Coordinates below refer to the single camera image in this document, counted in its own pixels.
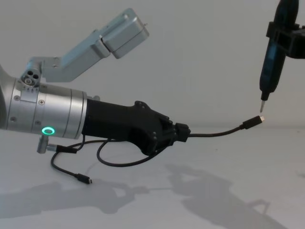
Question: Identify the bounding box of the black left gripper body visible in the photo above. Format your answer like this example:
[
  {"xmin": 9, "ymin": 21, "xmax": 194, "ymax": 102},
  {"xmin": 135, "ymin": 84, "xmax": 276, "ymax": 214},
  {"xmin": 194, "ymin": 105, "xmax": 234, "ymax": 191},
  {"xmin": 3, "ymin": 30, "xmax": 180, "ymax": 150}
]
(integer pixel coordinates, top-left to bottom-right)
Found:
[{"xmin": 81, "ymin": 97, "xmax": 168, "ymax": 157}]

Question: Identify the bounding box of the black electric screwdriver tool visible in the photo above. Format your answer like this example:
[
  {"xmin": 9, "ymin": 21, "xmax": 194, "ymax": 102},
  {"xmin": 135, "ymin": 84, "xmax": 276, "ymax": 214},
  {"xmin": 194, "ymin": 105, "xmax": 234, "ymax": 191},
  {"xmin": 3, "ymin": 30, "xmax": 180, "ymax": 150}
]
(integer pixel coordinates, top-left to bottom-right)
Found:
[{"xmin": 258, "ymin": 0, "xmax": 301, "ymax": 113}]

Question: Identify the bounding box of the black cable with small plugs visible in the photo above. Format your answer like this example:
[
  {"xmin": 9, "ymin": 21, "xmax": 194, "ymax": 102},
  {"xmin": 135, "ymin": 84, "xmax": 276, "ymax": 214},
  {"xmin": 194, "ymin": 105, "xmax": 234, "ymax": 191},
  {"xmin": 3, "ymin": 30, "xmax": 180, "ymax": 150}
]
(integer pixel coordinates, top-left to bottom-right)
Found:
[{"xmin": 50, "ymin": 115, "xmax": 264, "ymax": 185}]

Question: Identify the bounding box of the white table cloth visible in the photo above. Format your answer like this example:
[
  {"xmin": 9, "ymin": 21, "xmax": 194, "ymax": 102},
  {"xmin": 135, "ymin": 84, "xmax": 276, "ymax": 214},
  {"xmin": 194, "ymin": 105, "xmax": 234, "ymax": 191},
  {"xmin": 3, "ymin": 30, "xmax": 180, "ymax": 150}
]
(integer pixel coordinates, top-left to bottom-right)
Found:
[{"xmin": 0, "ymin": 123, "xmax": 305, "ymax": 229}]

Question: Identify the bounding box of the white curtain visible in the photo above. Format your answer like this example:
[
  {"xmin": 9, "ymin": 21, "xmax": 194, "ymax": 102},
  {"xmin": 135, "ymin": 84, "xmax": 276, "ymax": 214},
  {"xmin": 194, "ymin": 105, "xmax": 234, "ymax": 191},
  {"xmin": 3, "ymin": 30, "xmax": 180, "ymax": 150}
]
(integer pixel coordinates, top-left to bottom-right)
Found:
[{"xmin": 0, "ymin": 0, "xmax": 305, "ymax": 132}]

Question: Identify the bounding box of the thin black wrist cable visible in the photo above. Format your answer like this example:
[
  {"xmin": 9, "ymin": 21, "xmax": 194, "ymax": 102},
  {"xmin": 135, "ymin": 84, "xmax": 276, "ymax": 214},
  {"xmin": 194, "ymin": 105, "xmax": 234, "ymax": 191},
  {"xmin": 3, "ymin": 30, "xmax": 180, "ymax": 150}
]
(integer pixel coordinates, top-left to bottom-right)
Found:
[{"xmin": 36, "ymin": 134, "xmax": 87, "ymax": 155}]

